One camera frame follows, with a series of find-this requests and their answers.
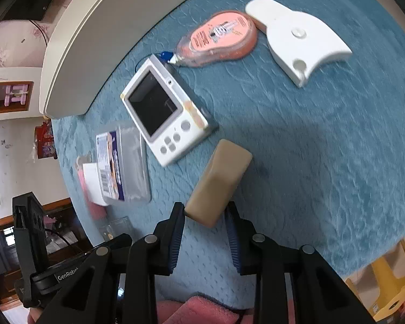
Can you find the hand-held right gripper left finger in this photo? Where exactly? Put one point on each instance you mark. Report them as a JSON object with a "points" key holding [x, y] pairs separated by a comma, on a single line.
{"points": [[175, 243]]}

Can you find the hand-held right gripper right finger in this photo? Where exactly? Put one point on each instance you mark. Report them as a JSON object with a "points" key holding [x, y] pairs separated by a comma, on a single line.
{"points": [[231, 239]]}

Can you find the small clear plastic box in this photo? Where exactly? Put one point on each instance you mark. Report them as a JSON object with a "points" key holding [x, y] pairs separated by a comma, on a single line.
{"points": [[119, 227]]}

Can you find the beige rounded case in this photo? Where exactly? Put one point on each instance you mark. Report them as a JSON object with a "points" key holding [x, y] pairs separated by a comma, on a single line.
{"points": [[219, 179]]}

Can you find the pink tooth-shaped brush case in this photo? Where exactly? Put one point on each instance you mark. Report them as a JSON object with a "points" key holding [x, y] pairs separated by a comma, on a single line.
{"points": [[94, 211]]}

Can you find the white charger plug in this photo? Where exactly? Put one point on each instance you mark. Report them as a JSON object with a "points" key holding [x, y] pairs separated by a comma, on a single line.
{"points": [[92, 182]]}

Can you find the clear plastic floss box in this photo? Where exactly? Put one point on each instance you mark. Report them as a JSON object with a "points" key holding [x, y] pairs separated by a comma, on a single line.
{"points": [[128, 165]]}

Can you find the white plastic storage bin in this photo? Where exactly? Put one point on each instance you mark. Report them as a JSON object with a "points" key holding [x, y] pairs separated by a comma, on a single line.
{"points": [[98, 33]]}

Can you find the pink fleece clothing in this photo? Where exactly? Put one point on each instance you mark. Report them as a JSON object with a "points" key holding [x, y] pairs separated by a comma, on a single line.
{"points": [[202, 310]]}

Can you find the red gift box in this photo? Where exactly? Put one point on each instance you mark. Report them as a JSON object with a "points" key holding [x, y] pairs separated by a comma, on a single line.
{"points": [[46, 141]]}

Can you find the blue plush blanket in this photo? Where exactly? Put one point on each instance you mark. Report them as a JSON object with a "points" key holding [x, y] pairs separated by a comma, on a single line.
{"points": [[307, 148]]}

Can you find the white handheld game console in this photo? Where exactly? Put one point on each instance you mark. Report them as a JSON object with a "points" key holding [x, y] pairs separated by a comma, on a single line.
{"points": [[165, 121]]}

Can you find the pink dumbbells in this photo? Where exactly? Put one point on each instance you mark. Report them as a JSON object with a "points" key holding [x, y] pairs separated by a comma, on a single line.
{"points": [[16, 95]]}

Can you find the yellow plastic stool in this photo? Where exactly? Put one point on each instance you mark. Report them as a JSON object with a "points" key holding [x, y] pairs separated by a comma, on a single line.
{"points": [[388, 287]]}

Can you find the pink correction tape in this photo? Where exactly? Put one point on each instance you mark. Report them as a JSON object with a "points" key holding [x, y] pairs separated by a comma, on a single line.
{"points": [[219, 37]]}

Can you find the white curved plastic holder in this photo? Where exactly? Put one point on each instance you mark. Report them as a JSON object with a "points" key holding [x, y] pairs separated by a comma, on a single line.
{"points": [[300, 44]]}

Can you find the wooden door frame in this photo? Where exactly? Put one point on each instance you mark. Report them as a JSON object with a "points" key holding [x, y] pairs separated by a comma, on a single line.
{"points": [[37, 211]]}

